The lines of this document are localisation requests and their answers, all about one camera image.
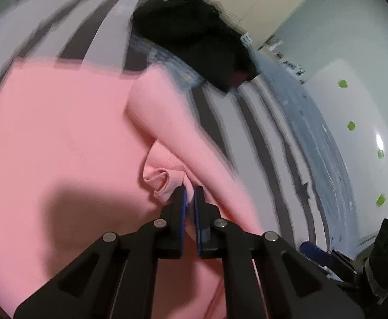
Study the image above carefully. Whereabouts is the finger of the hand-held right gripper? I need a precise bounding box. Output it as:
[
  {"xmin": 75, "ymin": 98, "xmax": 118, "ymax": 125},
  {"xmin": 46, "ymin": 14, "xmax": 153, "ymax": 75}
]
[{"xmin": 300, "ymin": 241, "xmax": 359, "ymax": 284}]

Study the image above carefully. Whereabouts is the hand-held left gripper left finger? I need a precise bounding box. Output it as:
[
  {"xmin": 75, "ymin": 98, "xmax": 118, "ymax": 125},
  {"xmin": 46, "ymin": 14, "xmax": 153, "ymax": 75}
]
[{"xmin": 13, "ymin": 187, "xmax": 186, "ymax": 319}]

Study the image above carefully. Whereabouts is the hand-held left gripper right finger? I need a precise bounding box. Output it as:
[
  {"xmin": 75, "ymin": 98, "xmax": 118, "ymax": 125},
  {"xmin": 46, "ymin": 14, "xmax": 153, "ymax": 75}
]
[{"xmin": 194, "ymin": 186, "xmax": 364, "ymax": 319}]

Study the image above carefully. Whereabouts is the pink printed t-shirt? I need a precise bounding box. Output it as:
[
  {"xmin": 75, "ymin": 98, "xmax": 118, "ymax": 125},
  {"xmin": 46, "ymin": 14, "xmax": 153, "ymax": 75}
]
[{"xmin": 0, "ymin": 58, "xmax": 264, "ymax": 319}]

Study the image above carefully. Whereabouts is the pile of black clothes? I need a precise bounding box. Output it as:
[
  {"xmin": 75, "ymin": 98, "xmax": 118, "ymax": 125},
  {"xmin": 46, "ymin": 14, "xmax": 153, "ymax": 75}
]
[{"xmin": 131, "ymin": 0, "xmax": 261, "ymax": 94}]

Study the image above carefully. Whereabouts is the striped bed sheet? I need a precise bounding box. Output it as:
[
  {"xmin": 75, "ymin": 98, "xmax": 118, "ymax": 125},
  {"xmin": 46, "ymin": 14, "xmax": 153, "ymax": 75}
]
[{"xmin": 0, "ymin": 0, "xmax": 357, "ymax": 263}]

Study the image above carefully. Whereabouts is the white board with green stickers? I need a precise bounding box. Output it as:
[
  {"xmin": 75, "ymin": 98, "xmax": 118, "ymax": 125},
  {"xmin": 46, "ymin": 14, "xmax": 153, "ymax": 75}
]
[{"xmin": 302, "ymin": 58, "xmax": 388, "ymax": 240}]

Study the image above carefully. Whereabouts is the small bedside clutter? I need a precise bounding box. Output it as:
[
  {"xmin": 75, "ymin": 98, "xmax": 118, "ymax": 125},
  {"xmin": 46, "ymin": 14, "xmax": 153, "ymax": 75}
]
[{"xmin": 261, "ymin": 39, "xmax": 307, "ymax": 84}]

